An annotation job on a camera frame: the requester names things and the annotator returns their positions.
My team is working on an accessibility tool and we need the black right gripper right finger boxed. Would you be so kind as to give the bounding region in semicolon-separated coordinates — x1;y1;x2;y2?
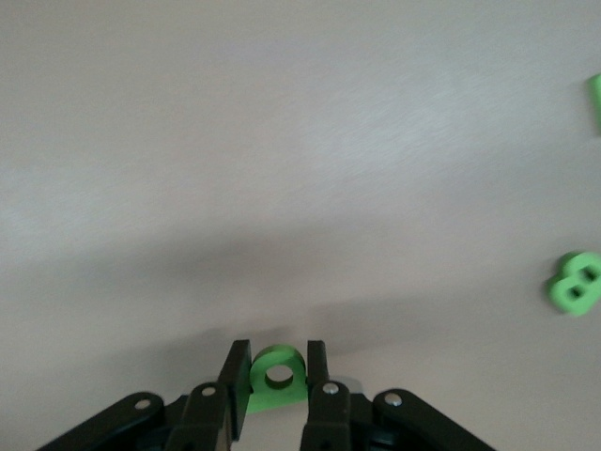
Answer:
300;339;497;451

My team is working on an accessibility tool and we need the green capital letter B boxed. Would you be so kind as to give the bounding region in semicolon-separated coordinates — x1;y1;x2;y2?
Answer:
546;251;601;317

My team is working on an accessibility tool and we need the green small letter b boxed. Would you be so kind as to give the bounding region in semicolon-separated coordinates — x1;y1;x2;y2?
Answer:
247;345;309;414

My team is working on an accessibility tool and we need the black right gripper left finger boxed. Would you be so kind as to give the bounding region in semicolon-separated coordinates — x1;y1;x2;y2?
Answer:
35;339;253;451

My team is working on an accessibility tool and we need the green letter N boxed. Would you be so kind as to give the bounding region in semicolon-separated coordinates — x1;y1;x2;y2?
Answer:
585;73;601;132

